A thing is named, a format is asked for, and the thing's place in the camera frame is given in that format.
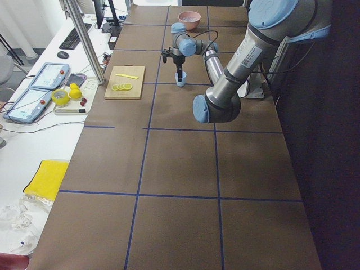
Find white tray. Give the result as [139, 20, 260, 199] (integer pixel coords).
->
[53, 80, 98, 115]

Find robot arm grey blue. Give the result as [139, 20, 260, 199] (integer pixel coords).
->
[161, 1, 332, 123]

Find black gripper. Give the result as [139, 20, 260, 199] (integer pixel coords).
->
[173, 55, 185, 83]

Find lemon slices row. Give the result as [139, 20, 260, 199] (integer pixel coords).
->
[111, 83, 132, 91]

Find black keyboard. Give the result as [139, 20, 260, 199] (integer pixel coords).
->
[59, 28, 80, 50]

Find black computer mouse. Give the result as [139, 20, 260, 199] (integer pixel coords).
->
[57, 51, 69, 59]

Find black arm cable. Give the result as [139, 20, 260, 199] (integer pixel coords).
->
[188, 30, 219, 46]

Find upper teach pendant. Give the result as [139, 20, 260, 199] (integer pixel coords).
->
[30, 62, 70, 90]

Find white pillar with base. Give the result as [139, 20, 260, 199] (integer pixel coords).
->
[237, 65, 266, 99]

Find clear plastic bags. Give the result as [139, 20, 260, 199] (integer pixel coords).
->
[1, 195, 53, 255]

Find lower teach pendant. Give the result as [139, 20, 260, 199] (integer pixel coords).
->
[3, 87, 53, 124]

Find yellow lemon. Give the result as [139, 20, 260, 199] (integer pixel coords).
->
[69, 83, 79, 89]
[69, 88, 82, 100]

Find light blue plastic cup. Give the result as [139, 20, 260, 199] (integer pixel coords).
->
[174, 71, 187, 87]

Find pink bowl with ice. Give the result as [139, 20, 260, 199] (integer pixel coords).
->
[178, 11, 201, 30]

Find teach pendant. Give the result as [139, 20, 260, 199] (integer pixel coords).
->
[3, 87, 53, 124]
[30, 62, 70, 90]

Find yellow tape roll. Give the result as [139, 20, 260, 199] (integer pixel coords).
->
[51, 89, 70, 106]

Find wooden cutting board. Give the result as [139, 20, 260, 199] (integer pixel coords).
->
[104, 66, 145, 100]

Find red strawberries on desk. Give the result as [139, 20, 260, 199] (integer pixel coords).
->
[80, 97, 87, 107]

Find yellow cloth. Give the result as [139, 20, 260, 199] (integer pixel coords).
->
[23, 160, 69, 201]

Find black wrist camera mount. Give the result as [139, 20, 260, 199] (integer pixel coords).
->
[161, 47, 175, 64]

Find black monitor stand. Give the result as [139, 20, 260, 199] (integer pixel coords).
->
[93, 0, 122, 32]

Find yellow plastic knife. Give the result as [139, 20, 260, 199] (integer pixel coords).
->
[115, 73, 139, 79]

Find aluminium frame post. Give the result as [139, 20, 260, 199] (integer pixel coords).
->
[64, 0, 105, 85]

